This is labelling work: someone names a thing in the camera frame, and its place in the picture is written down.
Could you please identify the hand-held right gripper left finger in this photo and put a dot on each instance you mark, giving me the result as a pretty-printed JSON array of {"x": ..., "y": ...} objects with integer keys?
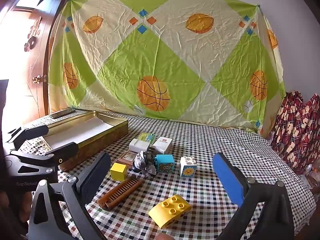
[{"x": 93, "y": 177}]

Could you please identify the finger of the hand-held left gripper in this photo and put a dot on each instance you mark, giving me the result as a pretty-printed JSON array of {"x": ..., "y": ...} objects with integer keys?
[
  {"x": 57, "y": 155},
  {"x": 30, "y": 133}
]

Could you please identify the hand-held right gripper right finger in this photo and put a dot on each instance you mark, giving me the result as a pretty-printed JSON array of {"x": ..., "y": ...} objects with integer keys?
[{"x": 228, "y": 180}]

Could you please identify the yellow cube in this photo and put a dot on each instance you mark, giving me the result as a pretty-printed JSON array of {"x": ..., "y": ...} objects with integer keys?
[{"x": 118, "y": 171}]

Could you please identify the gold tin box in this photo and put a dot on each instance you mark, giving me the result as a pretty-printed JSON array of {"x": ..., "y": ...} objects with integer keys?
[{"x": 100, "y": 145}]

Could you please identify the brown framed card box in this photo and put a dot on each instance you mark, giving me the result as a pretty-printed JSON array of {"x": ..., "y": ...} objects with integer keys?
[{"x": 126, "y": 158}]

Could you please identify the white toy block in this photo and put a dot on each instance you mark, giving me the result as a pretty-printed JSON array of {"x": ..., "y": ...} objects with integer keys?
[{"x": 187, "y": 167}]

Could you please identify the sequined fabric scrunchie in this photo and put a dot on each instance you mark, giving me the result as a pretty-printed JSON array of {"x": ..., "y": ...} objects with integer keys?
[{"x": 145, "y": 165}]

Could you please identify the plain white cardboard box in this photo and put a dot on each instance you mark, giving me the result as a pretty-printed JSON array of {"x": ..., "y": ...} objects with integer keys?
[{"x": 138, "y": 145}]

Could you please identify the yellow curved toy block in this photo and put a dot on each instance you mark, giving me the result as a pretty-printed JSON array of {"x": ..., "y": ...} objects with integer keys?
[{"x": 170, "y": 208}]

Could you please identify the blue toy block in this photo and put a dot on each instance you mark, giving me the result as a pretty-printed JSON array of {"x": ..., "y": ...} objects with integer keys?
[{"x": 165, "y": 165}]

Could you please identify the green dental floss box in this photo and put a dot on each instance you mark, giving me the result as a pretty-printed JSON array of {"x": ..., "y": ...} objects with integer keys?
[{"x": 146, "y": 136}]

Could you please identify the white box with red label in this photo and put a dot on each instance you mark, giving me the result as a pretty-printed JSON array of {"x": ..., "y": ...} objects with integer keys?
[{"x": 163, "y": 145}]

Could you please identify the person's right hand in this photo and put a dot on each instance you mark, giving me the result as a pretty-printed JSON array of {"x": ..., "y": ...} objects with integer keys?
[{"x": 163, "y": 237}]

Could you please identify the white paper liner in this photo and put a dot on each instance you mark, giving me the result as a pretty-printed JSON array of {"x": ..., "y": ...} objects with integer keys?
[{"x": 75, "y": 132}]

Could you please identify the checkered tablecloth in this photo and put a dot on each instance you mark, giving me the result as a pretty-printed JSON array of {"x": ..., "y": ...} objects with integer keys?
[{"x": 225, "y": 142}]

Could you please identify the dark flat bar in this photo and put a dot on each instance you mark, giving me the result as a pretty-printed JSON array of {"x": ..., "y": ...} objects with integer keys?
[{"x": 62, "y": 113}]

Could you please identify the brass door knob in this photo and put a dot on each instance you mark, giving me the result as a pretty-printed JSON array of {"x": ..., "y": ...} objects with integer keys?
[{"x": 37, "y": 79}]

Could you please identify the wooden door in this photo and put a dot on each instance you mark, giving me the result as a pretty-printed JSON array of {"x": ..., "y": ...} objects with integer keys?
[{"x": 32, "y": 60}]

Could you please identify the clear plastic bag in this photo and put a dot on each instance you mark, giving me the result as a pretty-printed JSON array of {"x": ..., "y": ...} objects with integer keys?
[{"x": 311, "y": 175}]

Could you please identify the red plaid bear cloth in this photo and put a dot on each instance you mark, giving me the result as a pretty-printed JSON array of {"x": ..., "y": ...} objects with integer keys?
[{"x": 295, "y": 130}]

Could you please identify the door decoration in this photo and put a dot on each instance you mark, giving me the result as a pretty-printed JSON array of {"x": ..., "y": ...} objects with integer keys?
[{"x": 32, "y": 33}]

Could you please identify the basketball printed sheet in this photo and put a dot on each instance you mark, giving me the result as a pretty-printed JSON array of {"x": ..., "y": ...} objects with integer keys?
[{"x": 175, "y": 55}]

